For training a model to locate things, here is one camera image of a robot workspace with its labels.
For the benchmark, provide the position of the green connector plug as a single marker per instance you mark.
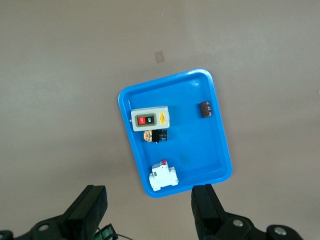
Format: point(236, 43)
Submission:
point(106, 232)

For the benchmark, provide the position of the white circuit breaker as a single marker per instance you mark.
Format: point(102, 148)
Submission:
point(162, 176)

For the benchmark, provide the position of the small black connector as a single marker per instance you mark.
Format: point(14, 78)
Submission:
point(206, 109)

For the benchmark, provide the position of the grey on-off switch box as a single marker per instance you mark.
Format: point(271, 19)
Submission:
point(150, 119)

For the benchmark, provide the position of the blue plastic tray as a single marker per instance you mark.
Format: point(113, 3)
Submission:
point(190, 150)

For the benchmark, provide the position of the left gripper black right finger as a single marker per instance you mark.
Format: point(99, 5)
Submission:
point(207, 212)

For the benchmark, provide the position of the black red push button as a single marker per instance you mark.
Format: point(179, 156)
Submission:
point(157, 136)

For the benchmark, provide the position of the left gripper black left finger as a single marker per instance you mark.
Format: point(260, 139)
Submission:
point(86, 212)

